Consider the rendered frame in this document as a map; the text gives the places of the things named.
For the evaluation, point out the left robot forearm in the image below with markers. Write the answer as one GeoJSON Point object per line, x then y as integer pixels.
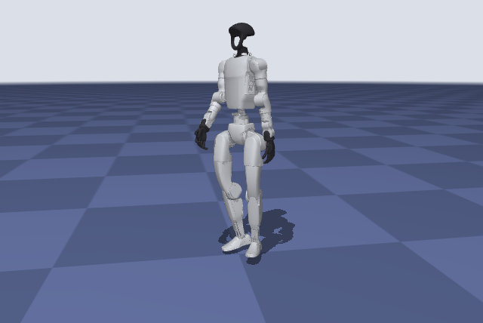
{"type": "Point", "coordinates": [266, 118]}

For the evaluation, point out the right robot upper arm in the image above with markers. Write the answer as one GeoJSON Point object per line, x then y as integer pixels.
{"type": "Point", "coordinates": [220, 95]}

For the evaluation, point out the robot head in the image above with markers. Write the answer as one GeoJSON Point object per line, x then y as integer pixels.
{"type": "Point", "coordinates": [242, 30]}

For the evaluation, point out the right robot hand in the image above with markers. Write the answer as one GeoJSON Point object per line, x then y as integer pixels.
{"type": "Point", "coordinates": [201, 134]}

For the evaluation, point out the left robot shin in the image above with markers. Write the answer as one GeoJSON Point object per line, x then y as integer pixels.
{"type": "Point", "coordinates": [255, 212]}

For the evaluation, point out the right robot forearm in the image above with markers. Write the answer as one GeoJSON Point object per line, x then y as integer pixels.
{"type": "Point", "coordinates": [211, 114]}

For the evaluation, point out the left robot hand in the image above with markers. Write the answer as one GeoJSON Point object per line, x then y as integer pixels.
{"type": "Point", "coordinates": [270, 147]}

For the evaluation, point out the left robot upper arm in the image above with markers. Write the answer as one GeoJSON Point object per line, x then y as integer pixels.
{"type": "Point", "coordinates": [259, 67]}

